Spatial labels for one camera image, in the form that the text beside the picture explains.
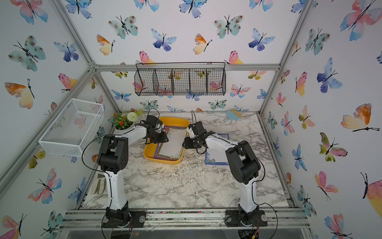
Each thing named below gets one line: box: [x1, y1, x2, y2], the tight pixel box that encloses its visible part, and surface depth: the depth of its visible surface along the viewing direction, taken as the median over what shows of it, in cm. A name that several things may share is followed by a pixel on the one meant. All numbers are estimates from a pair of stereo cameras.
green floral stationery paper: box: [154, 125, 188, 160], surface depth 101 cm
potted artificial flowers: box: [110, 108, 144, 132], surface depth 98 cm
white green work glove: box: [90, 173, 108, 196], surface depth 86 cm
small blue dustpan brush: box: [223, 108, 243, 123], surface depth 121 cm
